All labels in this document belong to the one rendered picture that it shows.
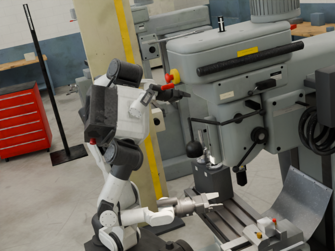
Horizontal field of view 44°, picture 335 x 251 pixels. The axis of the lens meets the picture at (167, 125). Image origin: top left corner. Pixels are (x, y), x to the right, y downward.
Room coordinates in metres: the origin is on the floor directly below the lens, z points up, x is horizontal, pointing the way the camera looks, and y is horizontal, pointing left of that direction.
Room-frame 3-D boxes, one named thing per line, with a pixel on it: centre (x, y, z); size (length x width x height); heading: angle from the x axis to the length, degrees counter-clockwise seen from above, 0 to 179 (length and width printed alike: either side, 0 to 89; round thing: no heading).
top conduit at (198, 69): (1.53, -0.36, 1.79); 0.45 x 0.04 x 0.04; 106
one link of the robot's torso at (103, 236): (2.21, 0.42, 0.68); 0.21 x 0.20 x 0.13; 34
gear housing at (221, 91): (1.67, -0.33, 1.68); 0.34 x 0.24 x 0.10; 106
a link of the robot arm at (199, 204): (1.65, -0.06, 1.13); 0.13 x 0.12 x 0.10; 1
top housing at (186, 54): (1.66, -0.30, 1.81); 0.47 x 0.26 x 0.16; 106
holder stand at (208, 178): (2.05, -0.19, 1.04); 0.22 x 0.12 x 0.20; 23
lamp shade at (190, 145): (1.57, -0.09, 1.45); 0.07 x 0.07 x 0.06
